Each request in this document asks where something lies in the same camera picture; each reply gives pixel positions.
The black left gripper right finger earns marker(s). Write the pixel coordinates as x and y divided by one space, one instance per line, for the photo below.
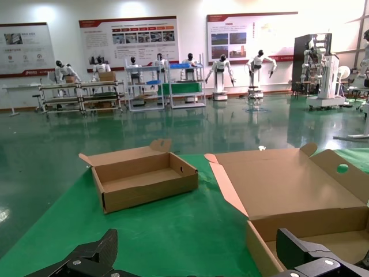
305 259

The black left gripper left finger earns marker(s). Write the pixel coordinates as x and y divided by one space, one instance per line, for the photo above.
86 259

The cardboard mailer box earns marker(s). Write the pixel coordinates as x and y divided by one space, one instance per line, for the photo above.
288 184

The small shallow cardboard box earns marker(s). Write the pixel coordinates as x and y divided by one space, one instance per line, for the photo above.
144 193

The green table cloth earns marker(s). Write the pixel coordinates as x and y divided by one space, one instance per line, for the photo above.
173 231

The white floor stand base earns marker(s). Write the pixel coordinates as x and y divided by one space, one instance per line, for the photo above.
351 137

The metal tube workbench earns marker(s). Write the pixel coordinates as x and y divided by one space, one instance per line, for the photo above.
60 85
101 83

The white and black test rig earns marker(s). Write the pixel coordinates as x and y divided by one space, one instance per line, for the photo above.
331 83

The brown cardboard carton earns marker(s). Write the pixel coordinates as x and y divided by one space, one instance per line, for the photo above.
107 76

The white long table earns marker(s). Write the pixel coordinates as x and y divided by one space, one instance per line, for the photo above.
20 86

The white standing fan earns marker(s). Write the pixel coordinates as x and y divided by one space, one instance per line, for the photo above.
343 73

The white shelf rack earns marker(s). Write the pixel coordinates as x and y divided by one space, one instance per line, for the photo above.
144 68
187 95

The green cloth on rack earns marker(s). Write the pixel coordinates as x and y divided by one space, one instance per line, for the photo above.
181 88

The white humanoid robot on stool base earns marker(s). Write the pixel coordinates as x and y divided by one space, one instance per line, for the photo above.
258 62

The white humanoid robot in rig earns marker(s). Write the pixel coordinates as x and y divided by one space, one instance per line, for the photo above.
312 54

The white humanoid robot on pedestal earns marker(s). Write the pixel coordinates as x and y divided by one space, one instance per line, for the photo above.
220 67

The wall board with round icons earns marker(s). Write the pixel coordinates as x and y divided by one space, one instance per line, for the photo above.
26 49

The wall board with orange arrows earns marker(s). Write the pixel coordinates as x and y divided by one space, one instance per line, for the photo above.
129 40

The wall board with building photos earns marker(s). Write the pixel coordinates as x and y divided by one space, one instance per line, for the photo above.
250 31

